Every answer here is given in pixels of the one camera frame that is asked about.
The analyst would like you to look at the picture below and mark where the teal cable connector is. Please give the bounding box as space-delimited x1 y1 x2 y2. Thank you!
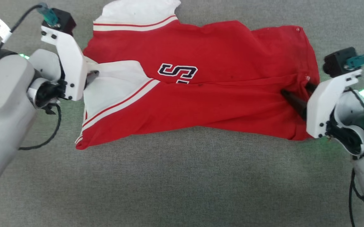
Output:
37 3 59 27
344 53 364 70

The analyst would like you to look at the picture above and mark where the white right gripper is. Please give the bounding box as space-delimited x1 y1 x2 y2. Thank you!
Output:
280 69 362 152

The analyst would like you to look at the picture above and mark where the teal left cable connector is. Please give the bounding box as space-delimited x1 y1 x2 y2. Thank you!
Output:
37 3 59 27

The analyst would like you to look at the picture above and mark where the red and white shirt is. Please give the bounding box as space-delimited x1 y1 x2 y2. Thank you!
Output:
75 0 320 150

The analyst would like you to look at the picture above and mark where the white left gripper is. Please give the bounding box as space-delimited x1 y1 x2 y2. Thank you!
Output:
38 26 100 109

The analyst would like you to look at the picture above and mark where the teal right cable connector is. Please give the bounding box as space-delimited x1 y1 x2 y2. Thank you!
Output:
344 53 364 70

